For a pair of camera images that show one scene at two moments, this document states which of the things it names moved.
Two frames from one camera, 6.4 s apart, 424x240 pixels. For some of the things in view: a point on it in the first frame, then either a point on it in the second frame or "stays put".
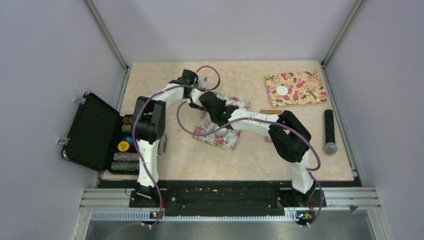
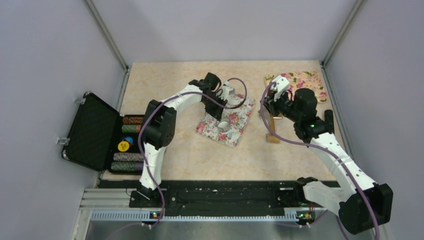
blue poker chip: x=130 y=139 stays put
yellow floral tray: x=304 y=87 stays put
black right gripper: x=202 y=108 → x=272 y=104
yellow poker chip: x=123 y=146 stays put
